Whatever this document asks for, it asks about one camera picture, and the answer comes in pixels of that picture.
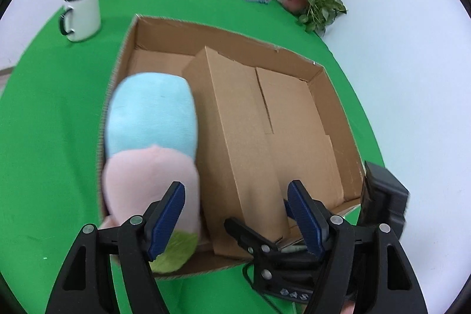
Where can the large cardboard box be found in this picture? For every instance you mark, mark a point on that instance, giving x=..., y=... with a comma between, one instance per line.
x=220, y=34

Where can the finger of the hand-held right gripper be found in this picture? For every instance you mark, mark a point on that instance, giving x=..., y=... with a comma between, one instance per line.
x=254, y=242

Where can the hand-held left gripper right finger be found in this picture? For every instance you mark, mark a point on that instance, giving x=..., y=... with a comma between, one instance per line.
x=304, y=222

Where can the small cardboard box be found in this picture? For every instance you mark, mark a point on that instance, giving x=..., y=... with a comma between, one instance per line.
x=235, y=115

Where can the blue pink green plush toy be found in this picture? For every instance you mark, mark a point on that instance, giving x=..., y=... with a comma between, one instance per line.
x=147, y=115

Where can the white mug with black lid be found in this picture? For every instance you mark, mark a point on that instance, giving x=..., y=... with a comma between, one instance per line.
x=85, y=12

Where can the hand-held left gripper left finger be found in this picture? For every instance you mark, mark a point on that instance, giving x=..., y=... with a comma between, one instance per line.
x=168, y=222

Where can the green table cloth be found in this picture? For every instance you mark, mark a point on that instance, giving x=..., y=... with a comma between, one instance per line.
x=55, y=115

